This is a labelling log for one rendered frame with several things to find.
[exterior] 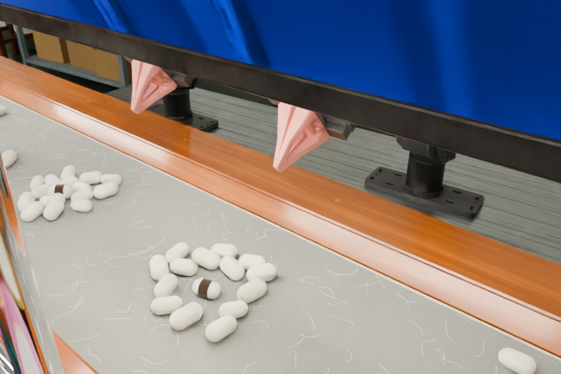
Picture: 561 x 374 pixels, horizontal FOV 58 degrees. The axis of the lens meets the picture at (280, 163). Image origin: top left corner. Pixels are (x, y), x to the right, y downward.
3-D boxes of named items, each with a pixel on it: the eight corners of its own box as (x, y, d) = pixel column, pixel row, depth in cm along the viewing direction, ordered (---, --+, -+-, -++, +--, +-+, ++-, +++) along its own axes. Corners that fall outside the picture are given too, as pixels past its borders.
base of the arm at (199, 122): (197, 101, 109) (218, 92, 114) (133, 84, 119) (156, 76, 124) (199, 134, 112) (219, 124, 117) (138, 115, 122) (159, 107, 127)
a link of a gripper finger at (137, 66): (143, 106, 73) (172, 53, 75) (109, 98, 76) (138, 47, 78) (169, 128, 78) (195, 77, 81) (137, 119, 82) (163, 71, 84)
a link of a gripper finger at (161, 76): (131, 103, 74) (160, 50, 76) (98, 95, 77) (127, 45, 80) (158, 125, 80) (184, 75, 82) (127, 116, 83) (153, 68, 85)
